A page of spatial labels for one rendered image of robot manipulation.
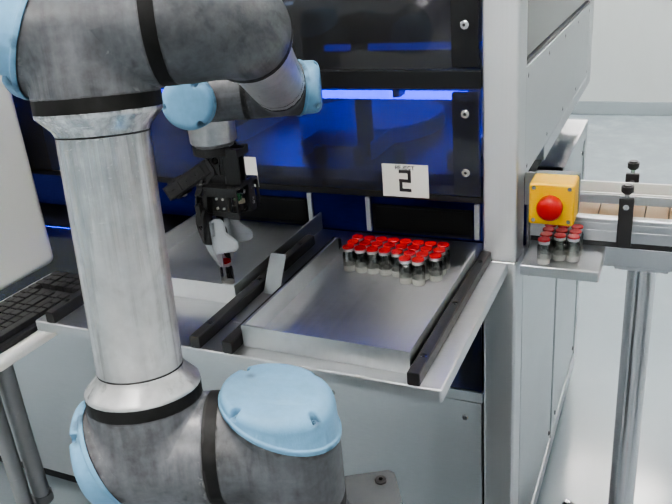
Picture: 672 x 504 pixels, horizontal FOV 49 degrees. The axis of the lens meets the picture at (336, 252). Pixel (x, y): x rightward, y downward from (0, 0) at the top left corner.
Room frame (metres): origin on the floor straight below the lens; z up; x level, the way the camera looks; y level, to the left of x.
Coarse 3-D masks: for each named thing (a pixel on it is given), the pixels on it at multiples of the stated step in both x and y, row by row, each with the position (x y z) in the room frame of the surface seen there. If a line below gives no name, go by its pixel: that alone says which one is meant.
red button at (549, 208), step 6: (546, 198) 1.10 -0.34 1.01; (552, 198) 1.10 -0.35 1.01; (558, 198) 1.11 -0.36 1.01; (540, 204) 1.10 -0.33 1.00; (546, 204) 1.10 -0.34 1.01; (552, 204) 1.10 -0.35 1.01; (558, 204) 1.10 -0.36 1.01; (540, 210) 1.10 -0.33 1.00; (546, 210) 1.10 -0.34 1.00; (552, 210) 1.09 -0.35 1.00; (558, 210) 1.09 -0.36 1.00; (540, 216) 1.10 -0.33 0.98; (546, 216) 1.10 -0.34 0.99; (552, 216) 1.09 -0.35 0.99; (558, 216) 1.09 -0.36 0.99
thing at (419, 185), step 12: (384, 168) 1.25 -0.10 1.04; (396, 168) 1.24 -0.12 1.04; (408, 168) 1.23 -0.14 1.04; (420, 168) 1.22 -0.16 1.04; (384, 180) 1.25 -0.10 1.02; (396, 180) 1.24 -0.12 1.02; (420, 180) 1.22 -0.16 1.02; (384, 192) 1.25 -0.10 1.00; (396, 192) 1.24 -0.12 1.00; (408, 192) 1.23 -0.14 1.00; (420, 192) 1.23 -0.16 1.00
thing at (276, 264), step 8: (272, 256) 1.16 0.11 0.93; (280, 256) 1.15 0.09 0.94; (272, 264) 1.15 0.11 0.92; (280, 264) 1.14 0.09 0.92; (272, 272) 1.14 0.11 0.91; (280, 272) 1.13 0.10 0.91; (272, 280) 1.13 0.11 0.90; (280, 280) 1.13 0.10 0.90; (264, 288) 1.13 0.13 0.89; (272, 288) 1.12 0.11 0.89; (264, 296) 1.11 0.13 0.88; (256, 304) 1.09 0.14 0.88; (248, 312) 1.06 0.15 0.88; (240, 320) 1.04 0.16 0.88
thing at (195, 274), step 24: (192, 216) 1.44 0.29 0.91; (168, 240) 1.36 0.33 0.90; (192, 240) 1.39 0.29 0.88; (264, 240) 1.36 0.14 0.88; (288, 240) 1.27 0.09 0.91; (192, 264) 1.27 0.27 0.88; (216, 264) 1.26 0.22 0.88; (240, 264) 1.25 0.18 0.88; (264, 264) 1.19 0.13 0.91; (192, 288) 1.13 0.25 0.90; (216, 288) 1.11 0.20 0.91; (240, 288) 1.11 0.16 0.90
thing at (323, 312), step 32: (320, 256) 1.19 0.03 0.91; (288, 288) 1.08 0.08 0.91; (320, 288) 1.12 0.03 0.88; (352, 288) 1.11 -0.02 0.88; (384, 288) 1.10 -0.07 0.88; (416, 288) 1.09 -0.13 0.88; (448, 288) 1.02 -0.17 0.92; (256, 320) 0.99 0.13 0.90; (288, 320) 1.02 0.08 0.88; (320, 320) 1.01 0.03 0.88; (352, 320) 1.00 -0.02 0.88; (384, 320) 0.99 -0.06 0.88; (416, 320) 0.99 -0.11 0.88; (288, 352) 0.93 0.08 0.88; (320, 352) 0.90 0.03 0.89; (352, 352) 0.88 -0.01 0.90; (384, 352) 0.86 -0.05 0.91; (416, 352) 0.87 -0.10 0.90
